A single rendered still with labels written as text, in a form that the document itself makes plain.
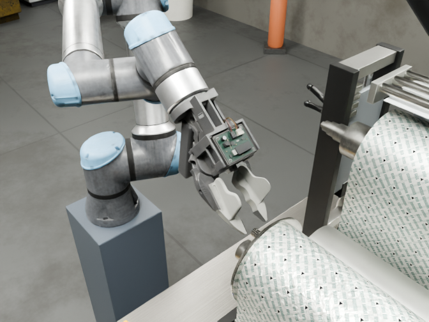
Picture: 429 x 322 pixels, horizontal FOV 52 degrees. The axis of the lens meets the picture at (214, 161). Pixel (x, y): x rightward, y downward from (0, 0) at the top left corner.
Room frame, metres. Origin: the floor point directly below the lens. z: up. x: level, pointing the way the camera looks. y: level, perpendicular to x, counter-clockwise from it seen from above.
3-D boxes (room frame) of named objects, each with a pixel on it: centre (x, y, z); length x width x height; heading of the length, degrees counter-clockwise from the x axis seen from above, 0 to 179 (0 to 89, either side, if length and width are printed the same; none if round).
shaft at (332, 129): (0.66, -0.22, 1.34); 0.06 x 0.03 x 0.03; 40
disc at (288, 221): (0.44, -0.08, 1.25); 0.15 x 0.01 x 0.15; 130
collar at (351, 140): (0.62, -0.26, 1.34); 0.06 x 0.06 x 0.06; 40
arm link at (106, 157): (0.94, 0.28, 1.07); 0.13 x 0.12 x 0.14; 104
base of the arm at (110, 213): (0.94, 0.29, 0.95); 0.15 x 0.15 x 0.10
